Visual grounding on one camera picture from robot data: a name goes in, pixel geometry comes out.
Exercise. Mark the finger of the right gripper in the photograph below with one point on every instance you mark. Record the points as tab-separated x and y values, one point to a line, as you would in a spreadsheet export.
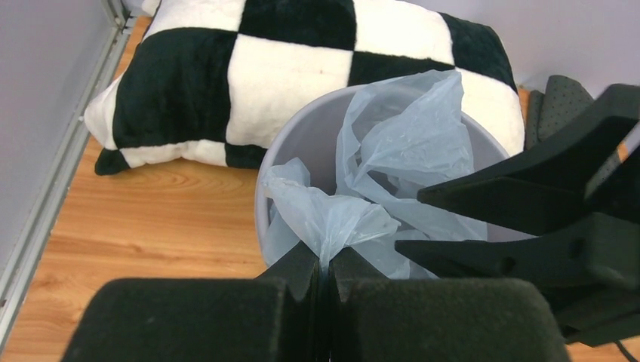
579	170
588	272

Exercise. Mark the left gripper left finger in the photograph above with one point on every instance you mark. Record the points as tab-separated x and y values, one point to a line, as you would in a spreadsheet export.
268	318

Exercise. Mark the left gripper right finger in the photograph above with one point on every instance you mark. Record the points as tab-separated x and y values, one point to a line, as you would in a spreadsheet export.
374	318

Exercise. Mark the translucent blue plastic trash bag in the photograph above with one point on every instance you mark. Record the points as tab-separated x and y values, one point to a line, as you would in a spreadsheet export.
397	137

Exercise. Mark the grey plastic trash bin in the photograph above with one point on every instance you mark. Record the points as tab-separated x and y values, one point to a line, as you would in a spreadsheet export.
311	135

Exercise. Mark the dark grey perforated mat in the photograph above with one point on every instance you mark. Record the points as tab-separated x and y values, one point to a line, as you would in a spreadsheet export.
547	112

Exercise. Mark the black white checkered pillow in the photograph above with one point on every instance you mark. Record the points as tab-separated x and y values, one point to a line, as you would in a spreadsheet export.
215	81

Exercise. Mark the left aluminium frame post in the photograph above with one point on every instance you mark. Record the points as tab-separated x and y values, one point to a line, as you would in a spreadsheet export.
55	56

